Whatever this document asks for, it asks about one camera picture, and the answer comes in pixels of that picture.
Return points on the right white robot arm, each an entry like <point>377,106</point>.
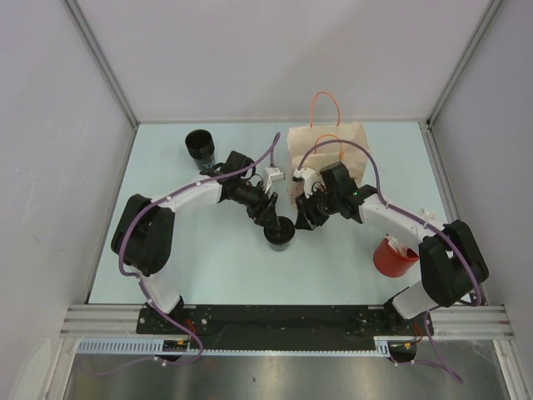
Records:
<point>450,260</point>

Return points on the tall black tumbler cup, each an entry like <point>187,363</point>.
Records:
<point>201,148</point>

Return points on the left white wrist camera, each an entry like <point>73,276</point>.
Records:
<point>272,175</point>

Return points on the dark translucent coffee cup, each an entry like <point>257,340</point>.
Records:
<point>279,245</point>

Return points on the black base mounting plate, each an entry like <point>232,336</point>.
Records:
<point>294,328</point>

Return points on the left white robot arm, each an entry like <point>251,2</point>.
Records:
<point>143,237</point>

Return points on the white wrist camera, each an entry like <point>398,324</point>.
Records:
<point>308,177</point>
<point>272,175</point>

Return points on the black coffee cup lid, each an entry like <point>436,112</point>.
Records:
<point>287,230</point>

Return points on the aluminium frame rail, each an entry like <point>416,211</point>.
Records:
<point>100,321</point>

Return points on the paper takeout bag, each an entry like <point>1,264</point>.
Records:
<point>301,139</point>

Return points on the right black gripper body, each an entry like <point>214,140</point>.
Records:
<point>319,202</point>

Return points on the red straw holder cup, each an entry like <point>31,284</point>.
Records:
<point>391,263</point>

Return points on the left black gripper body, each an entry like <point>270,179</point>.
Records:
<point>252,198</point>

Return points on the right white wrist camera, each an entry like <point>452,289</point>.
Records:
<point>308,177</point>

